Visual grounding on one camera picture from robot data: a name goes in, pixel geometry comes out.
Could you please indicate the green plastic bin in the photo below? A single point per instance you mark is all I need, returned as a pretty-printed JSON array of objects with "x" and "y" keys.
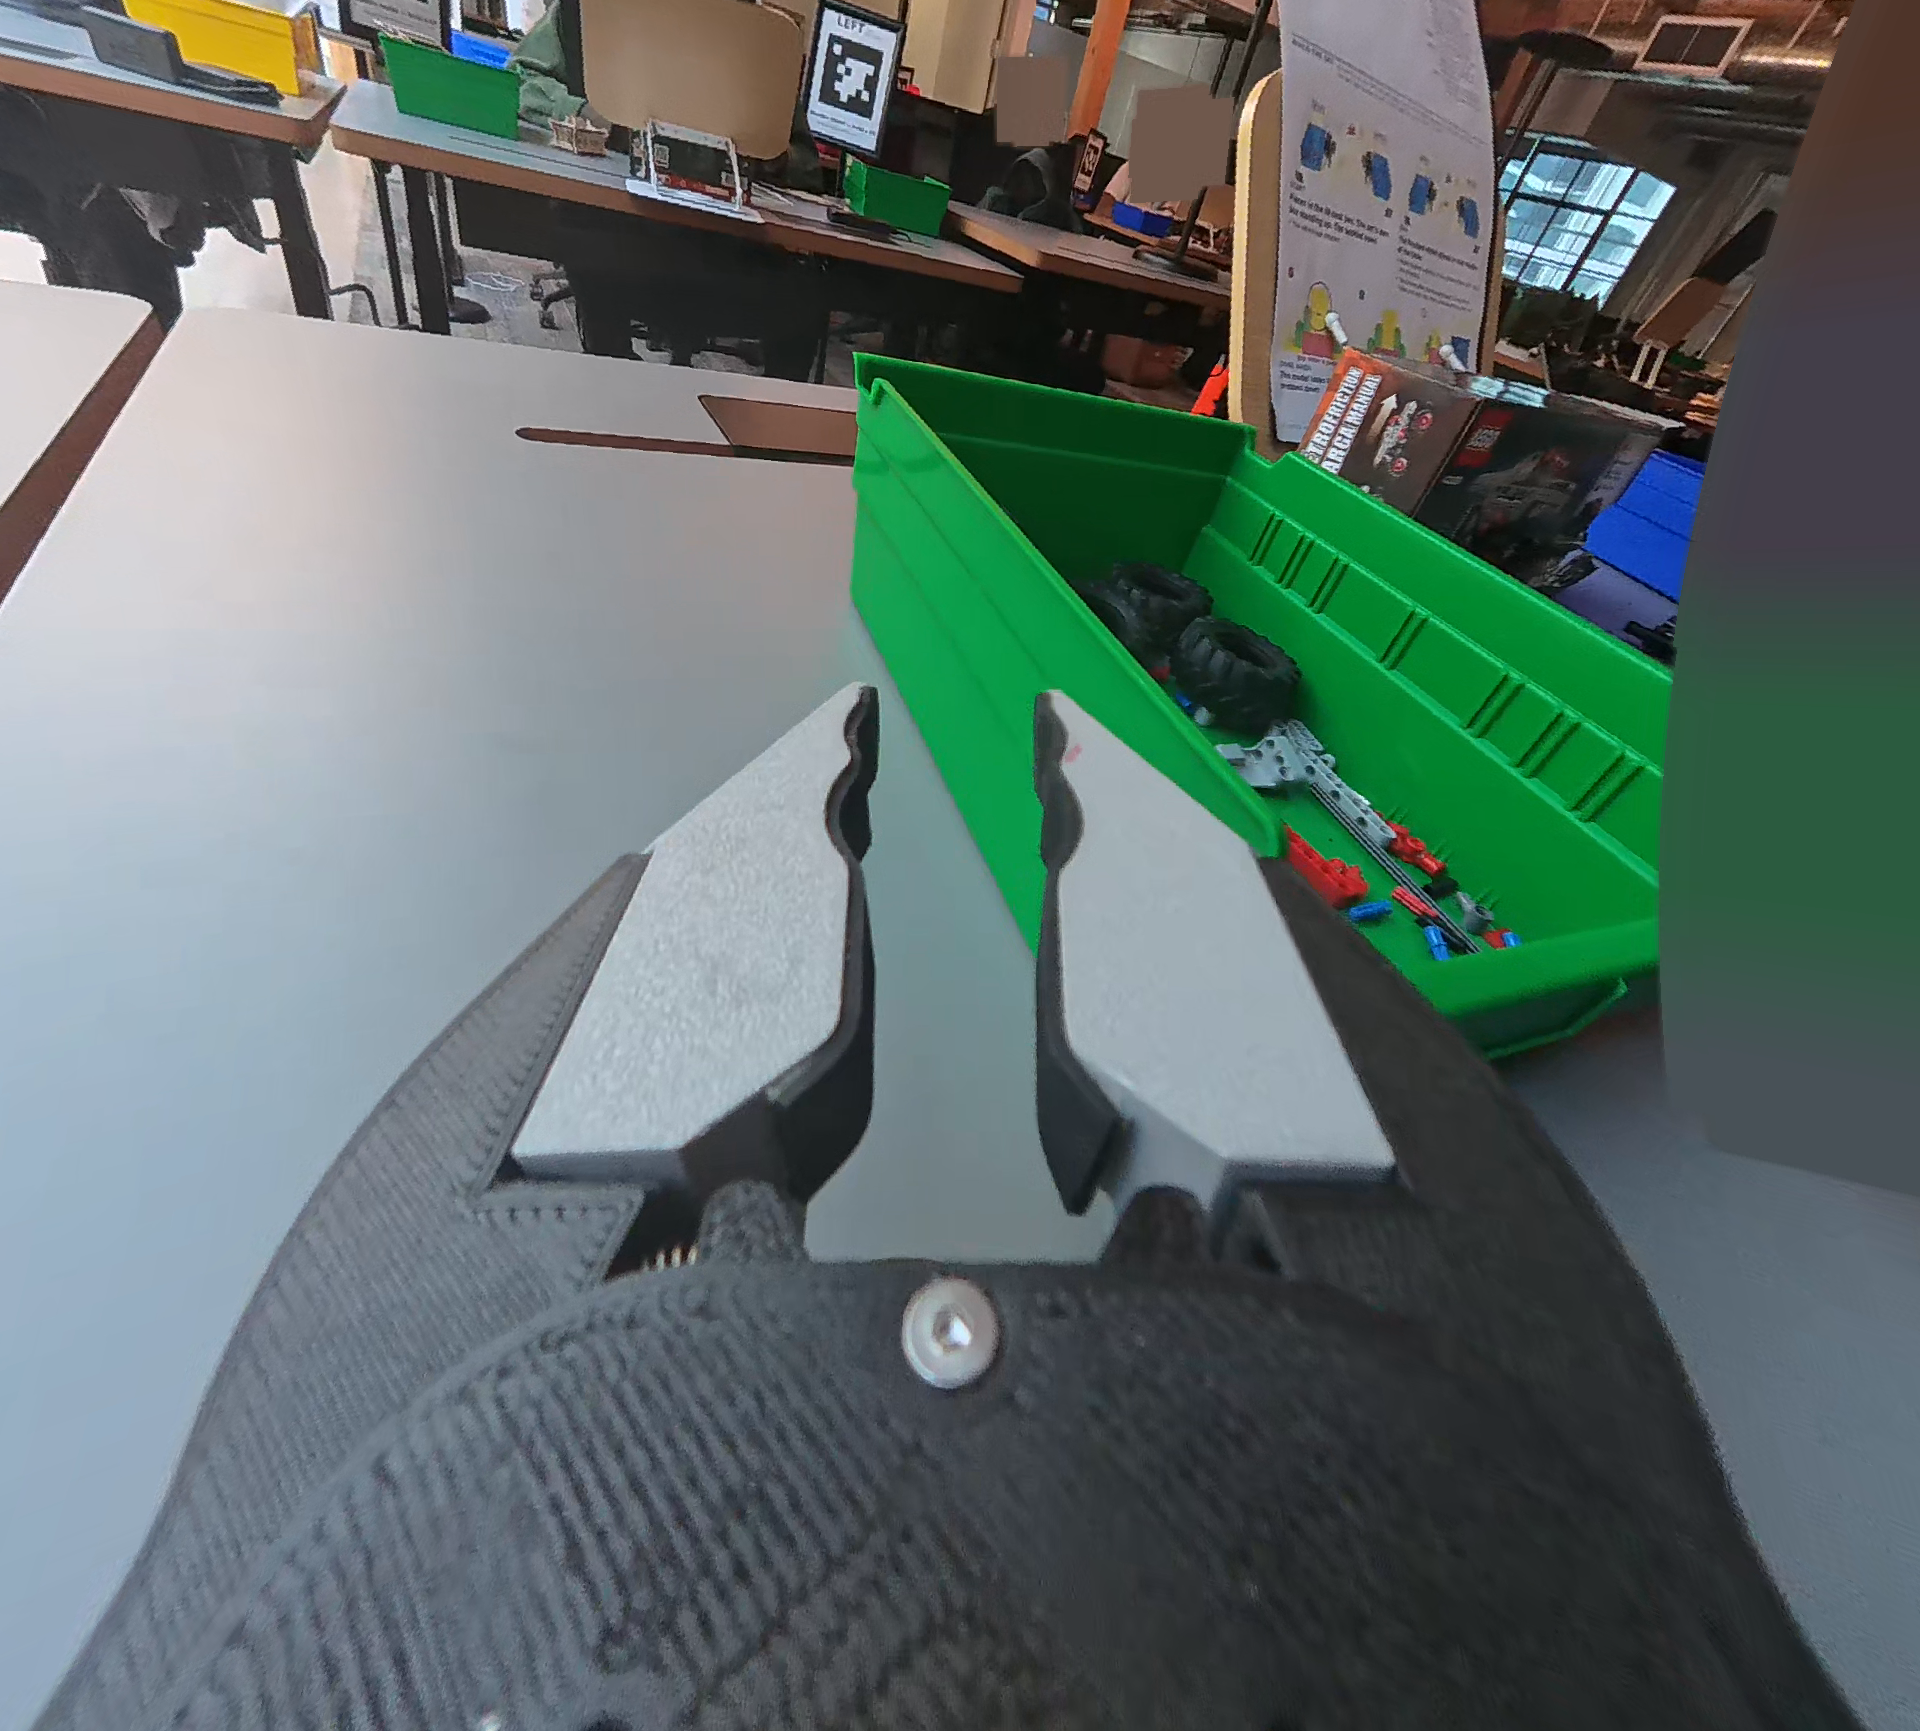
[{"x": 974, "y": 561}]

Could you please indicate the pile of small lego pieces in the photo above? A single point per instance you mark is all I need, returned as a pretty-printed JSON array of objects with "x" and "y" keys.
[{"x": 1328, "y": 873}]

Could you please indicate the beige rounded panel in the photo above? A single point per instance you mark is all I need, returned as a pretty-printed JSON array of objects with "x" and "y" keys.
[{"x": 674, "y": 50}]

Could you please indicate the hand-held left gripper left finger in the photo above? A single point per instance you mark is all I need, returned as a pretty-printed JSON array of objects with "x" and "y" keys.
[{"x": 721, "y": 951}]

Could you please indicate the black lego tyre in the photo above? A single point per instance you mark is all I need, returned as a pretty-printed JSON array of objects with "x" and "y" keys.
[
  {"x": 1149, "y": 605},
  {"x": 1232, "y": 673}
]

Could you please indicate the small blue bin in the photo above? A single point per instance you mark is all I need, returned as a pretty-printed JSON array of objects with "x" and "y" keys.
[{"x": 483, "y": 48}]

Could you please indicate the black lego set box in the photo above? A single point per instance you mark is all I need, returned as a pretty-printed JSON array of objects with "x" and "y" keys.
[{"x": 1515, "y": 456}]

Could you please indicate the distant wooden desk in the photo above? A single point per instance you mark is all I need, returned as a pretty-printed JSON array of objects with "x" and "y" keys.
[{"x": 1051, "y": 246}]

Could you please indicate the small green storage bin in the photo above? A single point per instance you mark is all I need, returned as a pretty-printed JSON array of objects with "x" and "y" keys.
[{"x": 896, "y": 198}]

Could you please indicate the grey desk with black legs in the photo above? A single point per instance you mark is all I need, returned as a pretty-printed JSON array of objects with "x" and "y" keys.
[{"x": 150, "y": 96}]

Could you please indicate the cardboard stand board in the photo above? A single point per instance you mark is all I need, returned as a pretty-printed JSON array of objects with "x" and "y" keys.
[{"x": 1257, "y": 260}]

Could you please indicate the grey lego frame piece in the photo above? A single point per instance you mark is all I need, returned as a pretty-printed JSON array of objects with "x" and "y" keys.
[{"x": 1282, "y": 759}]

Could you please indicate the blue plastic bin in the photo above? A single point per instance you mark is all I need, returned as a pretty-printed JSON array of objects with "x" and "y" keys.
[{"x": 1643, "y": 523}]

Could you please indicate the grid window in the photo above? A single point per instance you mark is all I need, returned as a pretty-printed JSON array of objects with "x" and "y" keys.
[{"x": 1591, "y": 216}]

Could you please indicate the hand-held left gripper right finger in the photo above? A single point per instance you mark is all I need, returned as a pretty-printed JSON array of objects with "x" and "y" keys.
[{"x": 1200, "y": 981}]

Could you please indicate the small wooden model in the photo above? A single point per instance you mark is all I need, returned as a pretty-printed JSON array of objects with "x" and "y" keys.
[{"x": 578, "y": 134}]

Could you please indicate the dark cloth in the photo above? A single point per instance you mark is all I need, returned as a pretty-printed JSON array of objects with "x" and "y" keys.
[{"x": 120, "y": 186}]

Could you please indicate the printed instruction sheet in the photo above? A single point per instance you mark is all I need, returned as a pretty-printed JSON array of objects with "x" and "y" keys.
[{"x": 1380, "y": 36}]

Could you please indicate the long wooden edged desk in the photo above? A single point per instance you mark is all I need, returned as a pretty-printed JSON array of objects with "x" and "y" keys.
[{"x": 494, "y": 164}]

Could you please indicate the red framed picture stand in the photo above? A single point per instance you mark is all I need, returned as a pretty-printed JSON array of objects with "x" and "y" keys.
[{"x": 690, "y": 168}]

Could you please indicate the yellow plastic bin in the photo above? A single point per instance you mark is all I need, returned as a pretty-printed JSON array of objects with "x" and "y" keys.
[{"x": 225, "y": 28}]

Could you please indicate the small black marker sign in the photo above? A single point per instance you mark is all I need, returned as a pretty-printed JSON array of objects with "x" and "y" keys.
[{"x": 852, "y": 74}]

